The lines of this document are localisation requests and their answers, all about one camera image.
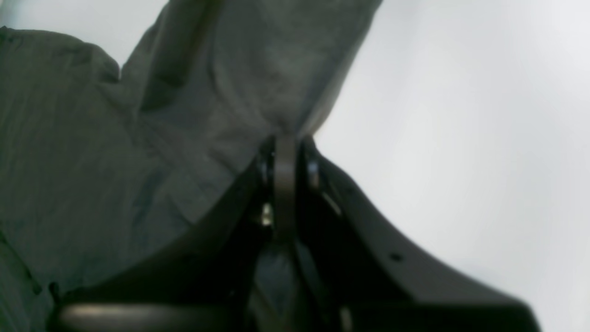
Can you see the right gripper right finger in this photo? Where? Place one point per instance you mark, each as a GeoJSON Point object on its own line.
{"type": "Point", "coordinates": [376, 278]}

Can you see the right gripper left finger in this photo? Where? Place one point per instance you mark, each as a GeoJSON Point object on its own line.
{"type": "Point", "coordinates": [198, 283]}

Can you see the dark grey T-shirt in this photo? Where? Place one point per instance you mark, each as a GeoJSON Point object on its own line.
{"type": "Point", "coordinates": [102, 164]}

